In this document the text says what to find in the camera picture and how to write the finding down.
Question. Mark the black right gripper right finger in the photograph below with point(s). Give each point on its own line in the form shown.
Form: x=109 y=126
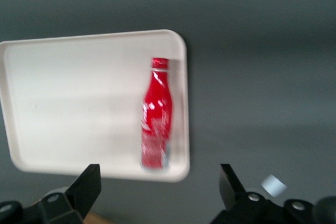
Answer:
x=236 y=200

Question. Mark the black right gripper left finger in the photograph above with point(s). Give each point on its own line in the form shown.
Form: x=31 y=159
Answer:
x=78 y=197

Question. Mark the red coke bottle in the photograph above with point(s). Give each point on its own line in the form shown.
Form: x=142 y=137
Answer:
x=157 y=119

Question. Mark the beige plastic tray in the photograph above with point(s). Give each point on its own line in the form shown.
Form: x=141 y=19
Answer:
x=78 y=103

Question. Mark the small white cylinder piece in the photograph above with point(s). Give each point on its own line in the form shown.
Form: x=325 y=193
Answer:
x=274 y=185

